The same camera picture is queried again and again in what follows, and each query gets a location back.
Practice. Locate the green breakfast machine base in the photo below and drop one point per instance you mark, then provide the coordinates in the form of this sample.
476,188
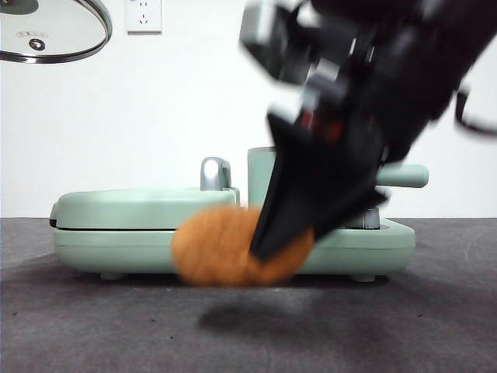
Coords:
116,252

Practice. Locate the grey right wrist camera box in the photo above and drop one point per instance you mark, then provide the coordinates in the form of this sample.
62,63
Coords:
268,39

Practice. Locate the white wall socket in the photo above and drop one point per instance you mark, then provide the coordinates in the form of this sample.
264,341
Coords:
143,15

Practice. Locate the brown potato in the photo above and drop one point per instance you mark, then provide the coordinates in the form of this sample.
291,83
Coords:
213,248

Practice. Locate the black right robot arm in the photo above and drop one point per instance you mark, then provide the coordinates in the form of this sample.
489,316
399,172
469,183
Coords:
407,58

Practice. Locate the glass lid with green knob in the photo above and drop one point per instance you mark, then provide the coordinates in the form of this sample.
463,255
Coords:
46,35

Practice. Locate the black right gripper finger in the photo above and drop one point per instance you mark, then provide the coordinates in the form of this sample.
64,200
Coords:
310,194

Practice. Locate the silver control knob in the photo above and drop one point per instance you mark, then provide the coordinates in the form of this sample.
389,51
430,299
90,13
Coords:
370,219

